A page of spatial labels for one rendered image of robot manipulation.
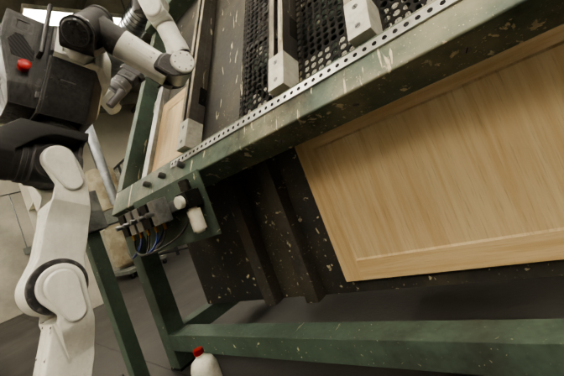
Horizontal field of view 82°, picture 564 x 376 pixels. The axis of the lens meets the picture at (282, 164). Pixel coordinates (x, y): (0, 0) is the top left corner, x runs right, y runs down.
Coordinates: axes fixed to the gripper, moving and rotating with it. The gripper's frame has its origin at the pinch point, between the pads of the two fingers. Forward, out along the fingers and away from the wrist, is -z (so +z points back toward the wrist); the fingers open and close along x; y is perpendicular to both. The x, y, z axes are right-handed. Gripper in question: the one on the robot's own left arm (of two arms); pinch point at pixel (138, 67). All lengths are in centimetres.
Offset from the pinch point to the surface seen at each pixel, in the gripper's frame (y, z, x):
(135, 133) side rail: -31.2, 18.4, 5.3
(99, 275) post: -28, 86, 36
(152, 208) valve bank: 14, 60, 50
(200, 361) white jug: -7, 95, 90
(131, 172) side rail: -33, 38, 16
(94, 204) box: -20, 62, 18
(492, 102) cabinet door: 80, 14, 124
